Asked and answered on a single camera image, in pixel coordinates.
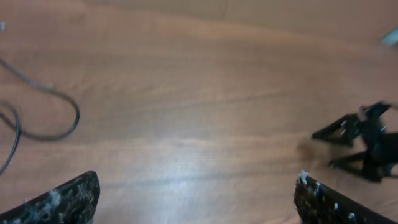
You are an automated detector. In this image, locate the thin black USB cable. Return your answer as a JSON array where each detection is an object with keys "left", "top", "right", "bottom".
[{"left": 0, "top": 102, "right": 22, "bottom": 177}]

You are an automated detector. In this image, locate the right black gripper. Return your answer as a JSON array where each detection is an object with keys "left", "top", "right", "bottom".
[{"left": 311, "top": 101, "right": 397, "bottom": 182}]

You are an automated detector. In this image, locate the black USB-A cable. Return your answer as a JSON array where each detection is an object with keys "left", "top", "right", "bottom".
[{"left": 0, "top": 57, "right": 81, "bottom": 142}]

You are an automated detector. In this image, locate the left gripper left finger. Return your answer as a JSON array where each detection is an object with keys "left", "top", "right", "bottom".
[{"left": 1, "top": 171, "right": 100, "bottom": 224}]

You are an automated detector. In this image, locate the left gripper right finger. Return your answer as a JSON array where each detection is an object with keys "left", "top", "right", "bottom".
[{"left": 294, "top": 170, "right": 397, "bottom": 224}]

